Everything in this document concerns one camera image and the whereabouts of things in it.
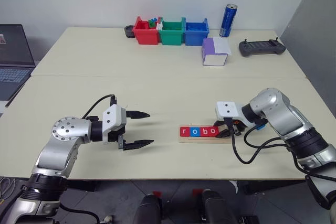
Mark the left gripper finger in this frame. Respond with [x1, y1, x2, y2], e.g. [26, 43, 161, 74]
[122, 140, 155, 152]
[130, 110, 151, 119]

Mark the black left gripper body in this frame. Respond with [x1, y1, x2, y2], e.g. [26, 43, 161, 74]
[107, 110, 132, 151]

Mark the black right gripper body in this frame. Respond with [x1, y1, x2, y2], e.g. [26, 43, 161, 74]
[225, 118, 247, 136]

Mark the wooden letter tray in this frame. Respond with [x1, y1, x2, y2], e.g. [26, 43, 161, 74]
[178, 125, 233, 144]

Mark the dark rounded shape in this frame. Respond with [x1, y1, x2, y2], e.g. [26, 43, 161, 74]
[201, 190, 238, 224]
[132, 194, 163, 224]

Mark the purple and white box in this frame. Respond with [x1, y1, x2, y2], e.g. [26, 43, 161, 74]
[201, 37, 232, 67]

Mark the white paper sheet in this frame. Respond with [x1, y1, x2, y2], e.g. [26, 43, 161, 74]
[213, 37, 232, 56]

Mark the red plastic bin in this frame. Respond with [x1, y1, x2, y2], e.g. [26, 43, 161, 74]
[133, 16, 161, 45]

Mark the black round dish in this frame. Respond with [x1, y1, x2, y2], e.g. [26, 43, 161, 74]
[124, 25, 136, 39]

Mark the dark grey handheld controller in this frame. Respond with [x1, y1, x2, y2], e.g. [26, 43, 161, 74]
[238, 37, 287, 58]

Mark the green plastic bin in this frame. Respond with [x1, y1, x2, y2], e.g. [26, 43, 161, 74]
[158, 17, 184, 46]

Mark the blue plastic bin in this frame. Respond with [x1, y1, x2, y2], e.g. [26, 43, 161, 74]
[182, 17, 210, 47]

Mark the blue drink can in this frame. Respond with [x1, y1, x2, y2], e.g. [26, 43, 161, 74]
[218, 3, 238, 38]

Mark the dark grey laptop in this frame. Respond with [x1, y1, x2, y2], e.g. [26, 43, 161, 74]
[0, 24, 36, 101]

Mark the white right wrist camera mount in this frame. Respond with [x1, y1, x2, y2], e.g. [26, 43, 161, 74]
[215, 101, 249, 125]

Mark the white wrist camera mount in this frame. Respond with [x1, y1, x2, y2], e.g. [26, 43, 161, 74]
[101, 104, 128, 144]
[215, 101, 249, 125]

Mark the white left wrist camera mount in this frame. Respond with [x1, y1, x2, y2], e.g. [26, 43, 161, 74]
[101, 104, 128, 144]

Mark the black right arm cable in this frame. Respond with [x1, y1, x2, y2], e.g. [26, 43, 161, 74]
[225, 116, 289, 164]

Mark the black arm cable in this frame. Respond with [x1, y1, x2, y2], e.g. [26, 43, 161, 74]
[81, 94, 118, 120]
[225, 116, 289, 164]

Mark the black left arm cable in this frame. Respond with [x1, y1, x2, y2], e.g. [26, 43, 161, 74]
[81, 94, 118, 120]

